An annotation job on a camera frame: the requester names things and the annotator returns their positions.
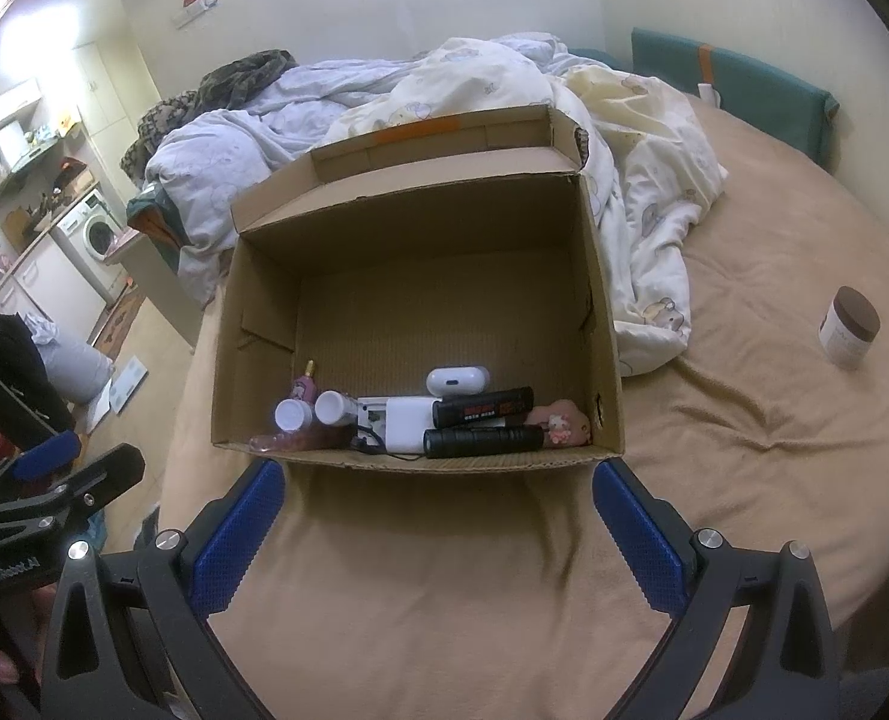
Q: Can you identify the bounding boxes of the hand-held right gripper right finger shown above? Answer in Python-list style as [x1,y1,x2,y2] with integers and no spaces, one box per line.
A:
[592,457,842,720]

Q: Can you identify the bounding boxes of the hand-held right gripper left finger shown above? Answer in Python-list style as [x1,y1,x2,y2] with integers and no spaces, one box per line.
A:
[39,459,286,720]

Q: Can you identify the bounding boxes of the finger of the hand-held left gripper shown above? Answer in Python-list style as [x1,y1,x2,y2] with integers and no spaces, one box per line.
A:
[0,430,83,511]
[0,442,147,541]

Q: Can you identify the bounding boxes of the small white pill bottle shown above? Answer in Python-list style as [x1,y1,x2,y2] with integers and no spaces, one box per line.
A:
[275,399,314,432]
[315,390,355,427]

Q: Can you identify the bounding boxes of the pink case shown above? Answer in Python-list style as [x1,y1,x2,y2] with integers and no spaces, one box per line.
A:
[526,401,595,451]

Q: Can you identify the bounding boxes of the pink perfume bottle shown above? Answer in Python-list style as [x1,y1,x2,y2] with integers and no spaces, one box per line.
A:
[290,360,321,402]

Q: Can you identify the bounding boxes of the white electronic device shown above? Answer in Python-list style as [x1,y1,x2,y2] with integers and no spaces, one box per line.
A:
[354,396,393,455]

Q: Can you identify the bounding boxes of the black flashlight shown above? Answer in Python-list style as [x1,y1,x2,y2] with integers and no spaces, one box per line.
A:
[423,426,546,460]

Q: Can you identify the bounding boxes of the white charger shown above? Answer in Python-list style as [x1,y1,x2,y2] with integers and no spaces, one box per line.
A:
[380,399,441,455]

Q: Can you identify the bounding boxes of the black cylinder red label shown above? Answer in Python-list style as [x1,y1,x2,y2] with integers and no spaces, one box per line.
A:
[433,386,535,425]

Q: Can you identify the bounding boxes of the white earbuds case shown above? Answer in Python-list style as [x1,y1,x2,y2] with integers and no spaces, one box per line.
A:
[425,366,490,398]

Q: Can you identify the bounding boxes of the cardboard box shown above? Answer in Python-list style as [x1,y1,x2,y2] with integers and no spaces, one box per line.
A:
[210,103,625,475]

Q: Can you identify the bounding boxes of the black clothing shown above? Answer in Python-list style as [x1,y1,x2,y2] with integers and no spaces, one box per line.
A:
[0,311,77,458]

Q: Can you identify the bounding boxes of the grey bag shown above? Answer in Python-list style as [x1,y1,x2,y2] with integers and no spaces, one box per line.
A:
[35,330,115,413]

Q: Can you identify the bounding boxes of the papers on floor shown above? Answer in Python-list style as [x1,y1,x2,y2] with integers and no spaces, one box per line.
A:
[76,356,149,436]

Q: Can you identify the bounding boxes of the patterned floor rug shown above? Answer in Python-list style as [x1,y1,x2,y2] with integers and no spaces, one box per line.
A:
[88,289,149,365]

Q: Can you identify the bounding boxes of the white kitchen counter cabinets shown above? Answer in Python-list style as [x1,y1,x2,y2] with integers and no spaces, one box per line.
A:
[0,240,111,350]

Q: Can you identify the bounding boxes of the white washing machine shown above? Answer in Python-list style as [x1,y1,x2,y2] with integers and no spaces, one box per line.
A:
[52,190,126,293]

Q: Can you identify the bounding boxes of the white jar brown lid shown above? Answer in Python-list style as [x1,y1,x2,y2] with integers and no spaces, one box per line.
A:
[818,286,882,372]

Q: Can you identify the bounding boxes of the white countertop appliance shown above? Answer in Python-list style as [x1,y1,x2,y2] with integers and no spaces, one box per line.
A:
[0,122,29,170]

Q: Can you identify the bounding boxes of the cream printed blanket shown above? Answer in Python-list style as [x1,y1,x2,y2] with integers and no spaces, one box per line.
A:
[331,34,731,377]

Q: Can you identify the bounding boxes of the pale lavender duvet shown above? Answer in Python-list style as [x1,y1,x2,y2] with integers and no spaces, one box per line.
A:
[148,52,445,308]

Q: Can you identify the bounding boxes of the camouflage cloth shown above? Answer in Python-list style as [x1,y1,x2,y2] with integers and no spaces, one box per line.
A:
[119,49,299,181]

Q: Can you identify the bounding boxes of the teal headboard cushion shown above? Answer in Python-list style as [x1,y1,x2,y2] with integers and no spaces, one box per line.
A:
[568,26,839,166]

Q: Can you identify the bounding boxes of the black cable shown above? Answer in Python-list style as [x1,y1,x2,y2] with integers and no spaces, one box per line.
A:
[352,426,424,460]

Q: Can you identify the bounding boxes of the white wall cabinet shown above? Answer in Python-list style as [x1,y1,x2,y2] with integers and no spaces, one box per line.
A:
[0,94,44,143]

